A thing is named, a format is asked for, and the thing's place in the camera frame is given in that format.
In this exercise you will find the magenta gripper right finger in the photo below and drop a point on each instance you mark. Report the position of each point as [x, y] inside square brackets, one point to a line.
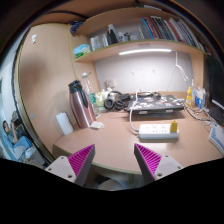
[154, 166]

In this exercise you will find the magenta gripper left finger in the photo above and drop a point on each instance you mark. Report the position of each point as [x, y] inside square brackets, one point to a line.
[74, 168]

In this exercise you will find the yellow charger plug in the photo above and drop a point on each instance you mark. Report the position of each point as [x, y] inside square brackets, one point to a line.
[173, 126]

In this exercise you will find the white power strip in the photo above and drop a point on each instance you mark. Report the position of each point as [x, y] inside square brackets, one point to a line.
[156, 131]

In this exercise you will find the small white box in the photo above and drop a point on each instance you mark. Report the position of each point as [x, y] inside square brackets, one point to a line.
[97, 125]

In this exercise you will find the white paper roll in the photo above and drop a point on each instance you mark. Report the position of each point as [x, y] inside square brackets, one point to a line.
[64, 123]

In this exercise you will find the maroon thermos flask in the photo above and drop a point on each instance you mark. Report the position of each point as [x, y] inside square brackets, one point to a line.
[81, 105]

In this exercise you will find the black laptop with stickers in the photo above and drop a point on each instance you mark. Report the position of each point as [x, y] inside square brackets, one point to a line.
[152, 105]

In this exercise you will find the black headphones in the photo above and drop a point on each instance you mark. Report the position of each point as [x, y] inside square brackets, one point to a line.
[111, 104]

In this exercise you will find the person sitting in background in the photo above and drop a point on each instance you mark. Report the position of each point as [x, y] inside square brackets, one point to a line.
[11, 139]

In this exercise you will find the yellow glue bottle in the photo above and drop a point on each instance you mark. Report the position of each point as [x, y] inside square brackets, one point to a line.
[189, 99]

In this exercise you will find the white blue box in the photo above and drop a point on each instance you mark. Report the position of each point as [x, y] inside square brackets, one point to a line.
[200, 97]

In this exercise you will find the clear plastic water bottle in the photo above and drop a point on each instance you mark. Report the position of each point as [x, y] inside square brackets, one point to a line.
[90, 92]

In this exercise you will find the white LED light bar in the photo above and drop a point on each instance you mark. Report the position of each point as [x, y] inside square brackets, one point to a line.
[144, 51]

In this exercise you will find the black monitor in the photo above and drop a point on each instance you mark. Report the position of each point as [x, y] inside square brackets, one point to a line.
[214, 84]

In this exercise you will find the teal package on shelf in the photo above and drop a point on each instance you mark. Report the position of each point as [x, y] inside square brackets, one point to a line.
[81, 50]

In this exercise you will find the black bottle on shelf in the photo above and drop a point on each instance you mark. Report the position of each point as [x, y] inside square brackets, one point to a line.
[111, 34]

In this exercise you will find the row of books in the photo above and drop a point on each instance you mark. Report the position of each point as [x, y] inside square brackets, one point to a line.
[154, 27]

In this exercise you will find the wooden shelf unit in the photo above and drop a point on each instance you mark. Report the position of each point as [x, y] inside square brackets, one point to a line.
[174, 71]

